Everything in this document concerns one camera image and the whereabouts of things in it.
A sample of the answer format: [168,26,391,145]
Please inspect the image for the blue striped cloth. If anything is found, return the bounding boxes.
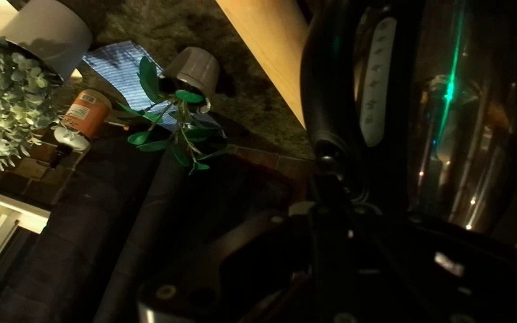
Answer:
[82,40,224,136]

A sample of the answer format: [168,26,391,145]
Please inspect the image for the black kettle switch lever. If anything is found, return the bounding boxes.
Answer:
[315,141,350,181]

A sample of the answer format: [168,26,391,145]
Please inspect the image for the orange bottle with white cap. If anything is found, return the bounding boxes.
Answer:
[53,89,114,154]

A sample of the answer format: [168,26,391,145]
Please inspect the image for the light wooden board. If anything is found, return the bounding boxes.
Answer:
[216,0,309,129]

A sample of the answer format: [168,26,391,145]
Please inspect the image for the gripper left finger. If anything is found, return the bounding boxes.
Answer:
[136,177,341,323]

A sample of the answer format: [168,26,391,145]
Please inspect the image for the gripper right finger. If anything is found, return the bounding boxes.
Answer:
[340,179,517,323]

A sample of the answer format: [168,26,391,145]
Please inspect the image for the black electric glass kettle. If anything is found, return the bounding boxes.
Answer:
[300,0,517,245]

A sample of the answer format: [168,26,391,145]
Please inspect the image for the leafy plant in white pot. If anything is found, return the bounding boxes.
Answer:
[0,0,94,172]

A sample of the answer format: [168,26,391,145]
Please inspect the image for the small plant in white pot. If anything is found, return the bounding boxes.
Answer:
[115,47,231,176]

